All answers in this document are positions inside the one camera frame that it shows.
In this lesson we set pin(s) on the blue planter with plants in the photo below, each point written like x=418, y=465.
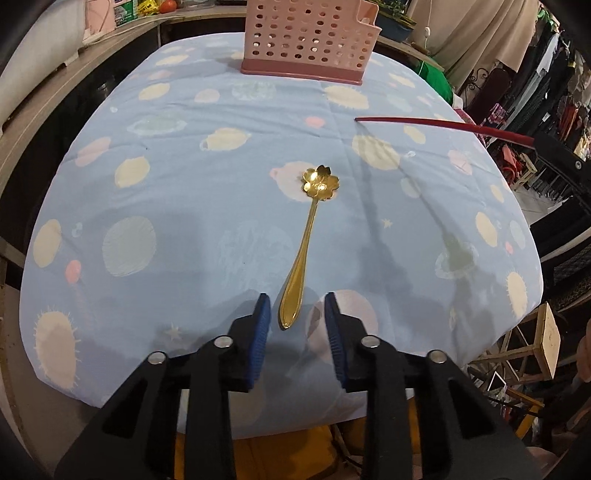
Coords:
x=397, y=23

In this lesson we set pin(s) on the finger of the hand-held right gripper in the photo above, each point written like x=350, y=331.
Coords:
x=561, y=157

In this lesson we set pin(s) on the pink perforated utensil basket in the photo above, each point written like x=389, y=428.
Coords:
x=309, y=41

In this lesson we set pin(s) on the yellow cloth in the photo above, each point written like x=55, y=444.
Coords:
x=286, y=445

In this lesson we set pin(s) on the hanging clothes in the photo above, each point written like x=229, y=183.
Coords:
x=554, y=78

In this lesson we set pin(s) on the wooden stool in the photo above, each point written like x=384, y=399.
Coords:
x=547, y=341

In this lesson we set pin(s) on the green cloth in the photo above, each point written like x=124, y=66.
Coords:
x=431, y=78

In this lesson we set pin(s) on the gold flower spoon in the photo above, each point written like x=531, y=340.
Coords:
x=318, y=182

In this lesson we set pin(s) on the beige curtain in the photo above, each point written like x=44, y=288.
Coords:
x=485, y=32

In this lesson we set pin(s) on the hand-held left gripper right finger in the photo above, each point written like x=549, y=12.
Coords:
x=334, y=332

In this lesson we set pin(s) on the red chopstick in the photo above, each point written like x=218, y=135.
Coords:
x=443, y=123

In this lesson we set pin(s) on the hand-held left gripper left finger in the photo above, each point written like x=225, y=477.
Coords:
x=261, y=332

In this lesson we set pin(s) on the blue planet-print tablecloth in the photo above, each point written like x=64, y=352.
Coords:
x=207, y=207

